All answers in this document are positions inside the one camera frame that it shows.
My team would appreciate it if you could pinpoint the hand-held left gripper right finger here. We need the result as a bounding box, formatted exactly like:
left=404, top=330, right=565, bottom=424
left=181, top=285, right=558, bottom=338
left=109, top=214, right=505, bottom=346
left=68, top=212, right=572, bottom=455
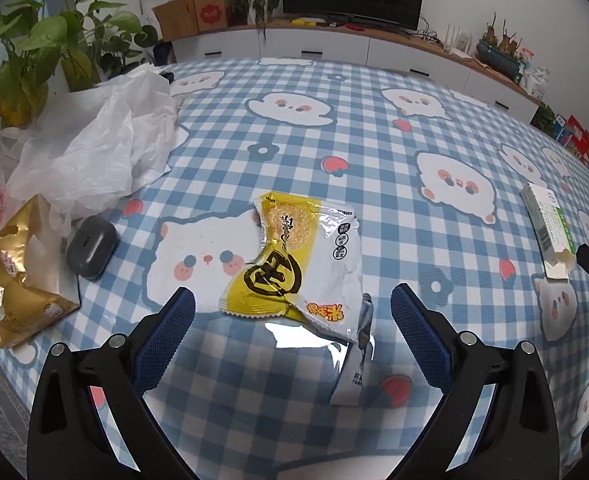
left=389, top=282, right=560, bottom=480

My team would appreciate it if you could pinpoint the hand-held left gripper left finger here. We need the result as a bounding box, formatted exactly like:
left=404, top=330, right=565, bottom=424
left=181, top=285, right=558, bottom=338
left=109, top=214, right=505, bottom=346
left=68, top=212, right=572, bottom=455
left=27, top=286, right=198, bottom=480

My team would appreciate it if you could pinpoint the green white box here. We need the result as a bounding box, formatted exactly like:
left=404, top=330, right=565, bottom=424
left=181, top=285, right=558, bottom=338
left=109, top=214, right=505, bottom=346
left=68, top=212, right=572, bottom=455
left=521, top=182, right=577, bottom=280

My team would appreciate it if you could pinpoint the yellow snack packet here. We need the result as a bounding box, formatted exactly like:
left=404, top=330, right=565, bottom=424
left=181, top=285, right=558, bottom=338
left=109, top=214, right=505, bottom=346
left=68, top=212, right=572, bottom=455
left=218, top=191, right=365, bottom=346

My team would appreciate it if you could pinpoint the silver wrapper strip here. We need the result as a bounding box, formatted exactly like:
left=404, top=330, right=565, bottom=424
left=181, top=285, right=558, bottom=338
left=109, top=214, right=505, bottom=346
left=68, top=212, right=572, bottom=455
left=329, top=292, right=375, bottom=407

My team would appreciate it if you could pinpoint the dark grey computer mouse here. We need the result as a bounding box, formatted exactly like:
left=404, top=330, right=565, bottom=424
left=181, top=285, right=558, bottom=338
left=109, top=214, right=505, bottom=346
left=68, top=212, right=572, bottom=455
left=66, top=215, right=120, bottom=281

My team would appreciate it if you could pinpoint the red printed box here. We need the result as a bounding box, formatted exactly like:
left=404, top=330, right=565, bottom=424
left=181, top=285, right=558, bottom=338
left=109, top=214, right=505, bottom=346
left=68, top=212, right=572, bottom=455
left=565, top=115, right=589, bottom=156

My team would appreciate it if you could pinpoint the small green floor plant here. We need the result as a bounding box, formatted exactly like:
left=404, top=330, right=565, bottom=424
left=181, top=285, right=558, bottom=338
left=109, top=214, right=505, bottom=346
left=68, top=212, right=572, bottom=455
left=531, top=102, right=558, bottom=136

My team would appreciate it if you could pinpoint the crumpled gold foil bag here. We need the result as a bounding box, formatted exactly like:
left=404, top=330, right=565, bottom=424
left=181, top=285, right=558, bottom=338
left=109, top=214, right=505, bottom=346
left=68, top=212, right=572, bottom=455
left=0, top=195, right=81, bottom=350

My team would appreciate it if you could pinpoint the blue checked printed tablecloth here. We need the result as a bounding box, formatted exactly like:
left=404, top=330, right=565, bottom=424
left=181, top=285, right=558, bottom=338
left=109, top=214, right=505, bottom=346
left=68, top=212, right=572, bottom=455
left=0, top=56, right=589, bottom=480

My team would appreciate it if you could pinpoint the small white bag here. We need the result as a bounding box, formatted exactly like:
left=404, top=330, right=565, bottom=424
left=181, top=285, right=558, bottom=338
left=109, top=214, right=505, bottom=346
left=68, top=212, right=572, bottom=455
left=523, top=66, right=550, bottom=101

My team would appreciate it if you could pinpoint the white plastic bag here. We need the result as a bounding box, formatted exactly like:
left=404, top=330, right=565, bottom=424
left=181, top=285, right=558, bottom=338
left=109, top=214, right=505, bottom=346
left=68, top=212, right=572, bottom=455
left=0, top=62, right=190, bottom=231

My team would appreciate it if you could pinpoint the bonsai in blue pot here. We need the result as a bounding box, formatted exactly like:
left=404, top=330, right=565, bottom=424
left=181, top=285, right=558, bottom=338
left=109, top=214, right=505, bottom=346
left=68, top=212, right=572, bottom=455
left=476, top=10, right=524, bottom=85

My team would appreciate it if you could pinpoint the white router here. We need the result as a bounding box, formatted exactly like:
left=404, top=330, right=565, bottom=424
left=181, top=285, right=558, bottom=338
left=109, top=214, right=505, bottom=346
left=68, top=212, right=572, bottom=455
left=442, top=25, right=473, bottom=61

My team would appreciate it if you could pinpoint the white television cabinet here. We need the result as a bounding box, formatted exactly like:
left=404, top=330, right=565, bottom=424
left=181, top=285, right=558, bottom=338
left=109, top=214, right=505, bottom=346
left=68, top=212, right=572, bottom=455
left=167, top=17, right=545, bottom=126

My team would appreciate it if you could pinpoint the green pothos plant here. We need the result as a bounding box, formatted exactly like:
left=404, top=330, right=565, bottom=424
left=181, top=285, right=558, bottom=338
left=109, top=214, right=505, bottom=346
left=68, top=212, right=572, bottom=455
left=0, top=0, right=160, bottom=128

